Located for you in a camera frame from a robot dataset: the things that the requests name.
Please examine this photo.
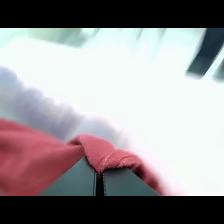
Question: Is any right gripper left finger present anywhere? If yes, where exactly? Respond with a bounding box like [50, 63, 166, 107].
[39, 156, 98, 197]

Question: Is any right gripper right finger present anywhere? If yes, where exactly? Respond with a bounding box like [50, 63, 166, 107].
[101, 167, 160, 197]

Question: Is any red T-shirt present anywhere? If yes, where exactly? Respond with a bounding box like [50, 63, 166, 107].
[0, 118, 167, 197]

